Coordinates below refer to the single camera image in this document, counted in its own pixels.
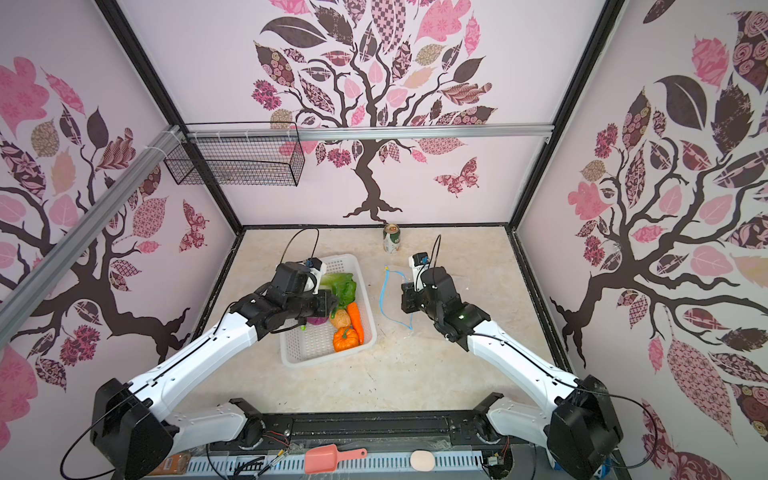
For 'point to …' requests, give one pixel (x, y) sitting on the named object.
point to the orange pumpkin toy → (345, 338)
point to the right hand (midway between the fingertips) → (404, 282)
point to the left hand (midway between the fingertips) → (337, 304)
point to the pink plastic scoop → (324, 459)
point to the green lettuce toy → (343, 287)
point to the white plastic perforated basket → (309, 344)
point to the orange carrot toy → (356, 320)
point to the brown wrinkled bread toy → (341, 319)
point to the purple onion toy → (317, 320)
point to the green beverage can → (391, 238)
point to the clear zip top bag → (391, 303)
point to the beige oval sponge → (422, 461)
